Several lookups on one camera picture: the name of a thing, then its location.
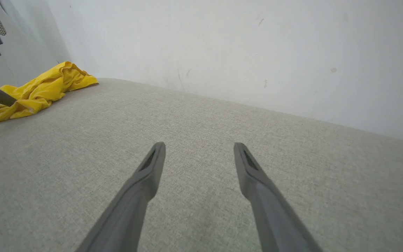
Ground white robot torso with vent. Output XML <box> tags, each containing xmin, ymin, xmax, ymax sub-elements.
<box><xmin>0</xmin><ymin>0</ymin><xmax>71</xmax><ymax>88</ymax></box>

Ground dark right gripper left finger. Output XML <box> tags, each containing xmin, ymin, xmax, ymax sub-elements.
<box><xmin>76</xmin><ymin>141</ymin><xmax>167</xmax><ymax>252</ymax></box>

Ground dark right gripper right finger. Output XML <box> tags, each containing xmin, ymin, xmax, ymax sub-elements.
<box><xmin>233</xmin><ymin>142</ymin><xmax>323</xmax><ymax>252</ymax></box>

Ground grey fabric sofa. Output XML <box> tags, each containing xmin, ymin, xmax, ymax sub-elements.
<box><xmin>0</xmin><ymin>78</ymin><xmax>403</xmax><ymax>252</ymax></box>

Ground yellow cat face garment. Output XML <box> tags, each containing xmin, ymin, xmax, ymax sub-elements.
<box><xmin>0</xmin><ymin>61</ymin><xmax>99</xmax><ymax>127</ymax></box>

